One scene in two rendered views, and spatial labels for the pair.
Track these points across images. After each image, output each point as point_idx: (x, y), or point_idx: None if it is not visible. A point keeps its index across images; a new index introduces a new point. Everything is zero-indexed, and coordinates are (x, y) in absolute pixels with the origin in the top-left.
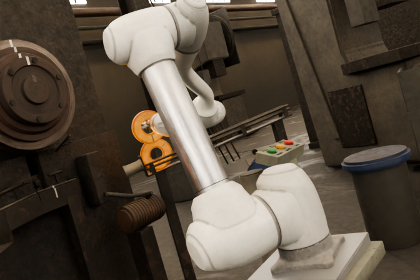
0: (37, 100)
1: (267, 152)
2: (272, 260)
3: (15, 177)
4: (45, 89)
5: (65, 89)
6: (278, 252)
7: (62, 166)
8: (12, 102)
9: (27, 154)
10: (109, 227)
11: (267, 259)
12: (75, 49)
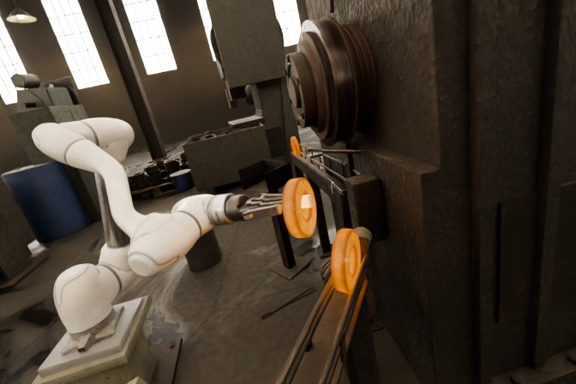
0: (294, 105)
1: None
2: (126, 318)
3: (342, 154)
4: (294, 94)
5: (303, 98)
6: (123, 327)
7: (364, 171)
8: (289, 101)
9: (361, 139)
10: (393, 271)
11: (131, 317)
12: None
